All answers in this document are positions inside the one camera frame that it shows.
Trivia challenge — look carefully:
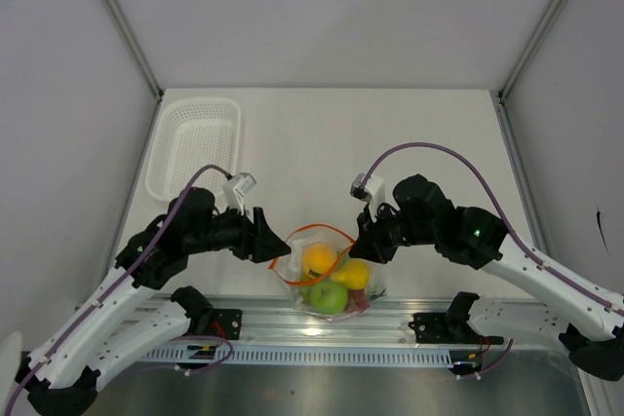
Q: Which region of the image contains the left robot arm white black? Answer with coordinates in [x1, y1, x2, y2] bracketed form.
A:
[15, 187, 291, 415]

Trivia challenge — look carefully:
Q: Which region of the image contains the aluminium rail frame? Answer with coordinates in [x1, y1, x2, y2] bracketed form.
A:
[65, 296, 599, 352]

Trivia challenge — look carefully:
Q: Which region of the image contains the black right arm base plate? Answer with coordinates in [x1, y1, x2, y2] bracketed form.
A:
[408, 312, 505, 345]

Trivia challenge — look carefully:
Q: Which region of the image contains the yellow bell pepper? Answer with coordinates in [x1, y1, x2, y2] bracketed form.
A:
[330, 259, 371, 290]

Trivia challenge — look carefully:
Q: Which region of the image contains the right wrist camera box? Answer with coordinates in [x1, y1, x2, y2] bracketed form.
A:
[350, 173, 386, 219]

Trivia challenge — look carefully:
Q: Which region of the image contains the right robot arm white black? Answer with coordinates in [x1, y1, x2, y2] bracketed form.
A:
[350, 174, 623, 382]

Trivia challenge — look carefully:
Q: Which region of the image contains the clear zip bag orange zipper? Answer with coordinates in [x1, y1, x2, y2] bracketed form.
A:
[269, 223, 387, 321]

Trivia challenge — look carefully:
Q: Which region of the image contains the right aluminium corner post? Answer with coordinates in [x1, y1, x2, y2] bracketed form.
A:
[495, 0, 599, 101]

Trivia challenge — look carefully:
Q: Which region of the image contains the red grape bunch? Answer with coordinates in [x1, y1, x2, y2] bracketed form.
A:
[344, 289, 370, 314]

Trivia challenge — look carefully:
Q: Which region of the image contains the white slotted cable duct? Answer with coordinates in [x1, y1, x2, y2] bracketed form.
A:
[136, 343, 453, 368]

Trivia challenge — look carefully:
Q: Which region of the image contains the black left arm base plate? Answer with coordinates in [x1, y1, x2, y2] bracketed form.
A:
[178, 308, 243, 341]

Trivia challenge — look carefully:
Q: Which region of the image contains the green apple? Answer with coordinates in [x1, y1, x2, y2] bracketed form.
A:
[309, 281, 349, 316]

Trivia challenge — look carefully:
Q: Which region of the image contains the orange round fruit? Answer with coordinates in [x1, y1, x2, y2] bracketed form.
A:
[302, 243, 337, 276]

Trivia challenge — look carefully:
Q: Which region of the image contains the white perforated plastic basket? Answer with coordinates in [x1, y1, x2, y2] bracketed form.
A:
[145, 96, 242, 202]

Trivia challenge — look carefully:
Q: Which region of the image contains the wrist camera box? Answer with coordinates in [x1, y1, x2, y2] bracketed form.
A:
[350, 173, 386, 219]
[222, 172, 256, 214]

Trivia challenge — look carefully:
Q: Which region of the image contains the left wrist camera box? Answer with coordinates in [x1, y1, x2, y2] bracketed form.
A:
[222, 172, 256, 214]

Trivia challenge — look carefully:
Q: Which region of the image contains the aluminium corner post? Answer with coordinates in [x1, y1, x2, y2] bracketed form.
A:
[495, 0, 599, 101]
[75, 0, 164, 101]

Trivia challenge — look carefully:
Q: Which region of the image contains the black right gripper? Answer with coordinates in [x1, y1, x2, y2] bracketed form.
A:
[350, 200, 438, 265]

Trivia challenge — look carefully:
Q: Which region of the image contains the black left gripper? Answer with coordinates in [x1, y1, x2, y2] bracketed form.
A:
[187, 201, 292, 262]

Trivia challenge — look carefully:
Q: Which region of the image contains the left aluminium corner post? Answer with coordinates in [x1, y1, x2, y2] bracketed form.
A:
[75, 0, 164, 101]

